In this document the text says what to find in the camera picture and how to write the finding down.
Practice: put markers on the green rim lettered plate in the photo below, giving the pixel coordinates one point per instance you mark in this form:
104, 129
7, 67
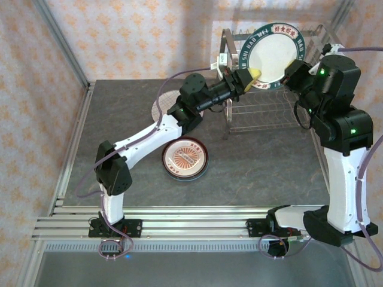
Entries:
272, 53

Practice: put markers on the plaid line plate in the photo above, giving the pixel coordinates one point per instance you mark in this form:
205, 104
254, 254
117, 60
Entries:
163, 103

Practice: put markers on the dark red plate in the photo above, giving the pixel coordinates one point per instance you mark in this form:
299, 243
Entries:
206, 157

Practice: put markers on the orange sunburst plate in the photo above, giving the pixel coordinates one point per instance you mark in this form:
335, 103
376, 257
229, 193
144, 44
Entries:
184, 158

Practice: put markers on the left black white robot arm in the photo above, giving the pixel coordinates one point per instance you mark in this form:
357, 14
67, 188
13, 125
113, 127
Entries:
143, 140

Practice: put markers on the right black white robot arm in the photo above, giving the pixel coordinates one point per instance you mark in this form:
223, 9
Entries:
344, 185

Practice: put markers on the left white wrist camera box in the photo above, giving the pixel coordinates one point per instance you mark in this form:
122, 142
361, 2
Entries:
220, 64

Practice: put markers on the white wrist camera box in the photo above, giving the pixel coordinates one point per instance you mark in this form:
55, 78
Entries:
332, 49
220, 64

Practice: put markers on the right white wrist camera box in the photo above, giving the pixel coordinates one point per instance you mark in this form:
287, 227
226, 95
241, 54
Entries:
332, 49

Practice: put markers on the aluminium frame post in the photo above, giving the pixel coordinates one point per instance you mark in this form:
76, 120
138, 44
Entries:
63, 45
341, 15

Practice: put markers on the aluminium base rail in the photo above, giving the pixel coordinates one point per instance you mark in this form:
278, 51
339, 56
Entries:
194, 221

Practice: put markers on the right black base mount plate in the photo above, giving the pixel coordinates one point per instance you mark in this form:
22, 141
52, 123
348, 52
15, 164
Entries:
257, 227

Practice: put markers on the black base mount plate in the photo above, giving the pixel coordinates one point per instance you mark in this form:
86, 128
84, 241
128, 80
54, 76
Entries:
257, 227
134, 228

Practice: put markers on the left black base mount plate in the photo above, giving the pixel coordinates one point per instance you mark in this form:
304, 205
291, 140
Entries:
134, 228

